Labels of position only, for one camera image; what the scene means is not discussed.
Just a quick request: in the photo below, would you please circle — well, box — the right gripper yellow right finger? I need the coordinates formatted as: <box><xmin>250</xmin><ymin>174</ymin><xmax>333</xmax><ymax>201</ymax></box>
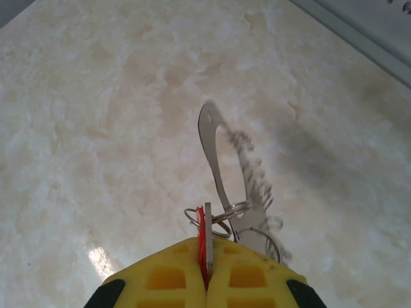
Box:
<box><xmin>207</xmin><ymin>239</ymin><xmax>325</xmax><ymax>308</ymax></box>

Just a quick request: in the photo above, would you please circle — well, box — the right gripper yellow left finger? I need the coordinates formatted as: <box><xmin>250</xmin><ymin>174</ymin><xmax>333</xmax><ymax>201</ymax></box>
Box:
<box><xmin>85</xmin><ymin>237</ymin><xmax>206</xmax><ymax>308</ymax></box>

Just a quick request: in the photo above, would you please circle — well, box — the silver split key ring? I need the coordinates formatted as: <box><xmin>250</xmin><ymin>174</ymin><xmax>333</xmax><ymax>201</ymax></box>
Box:
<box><xmin>223</xmin><ymin>200</ymin><xmax>251</xmax><ymax>219</ymax></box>
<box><xmin>184</xmin><ymin>207</ymin><xmax>206</xmax><ymax>229</ymax></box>
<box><xmin>210</xmin><ymin>214</ymin><xmax>231</xmax><ymax>240</ymax></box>

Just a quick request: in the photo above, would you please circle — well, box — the red key tag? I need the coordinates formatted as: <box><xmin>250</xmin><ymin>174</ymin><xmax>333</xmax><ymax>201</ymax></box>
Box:
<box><xmin>196</xmin><ymin>201</ymin><xmax>215</xmax><ymax>285</ymax></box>

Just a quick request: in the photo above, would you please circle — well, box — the silver key ring bunch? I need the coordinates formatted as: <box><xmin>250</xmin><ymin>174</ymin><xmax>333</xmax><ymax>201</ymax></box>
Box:
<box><xmin>224</xmin><ymin>128</ymin><xmax>293</xmax><ymax>266</ymax></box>

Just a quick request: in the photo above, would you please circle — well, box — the metal carabiner keyring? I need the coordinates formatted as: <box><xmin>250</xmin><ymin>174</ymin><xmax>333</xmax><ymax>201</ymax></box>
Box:
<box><xmin>197</xmin><ymin>100</ymin><xmax>280</xmax><ymax>254</ymax></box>

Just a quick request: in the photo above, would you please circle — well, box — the aluminium frame rail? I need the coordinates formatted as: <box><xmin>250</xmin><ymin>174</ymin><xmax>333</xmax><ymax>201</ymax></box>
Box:
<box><xmin>288</xmin><ymin>0</ymin><xmax>411</xmax><ymax>88</ymax></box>

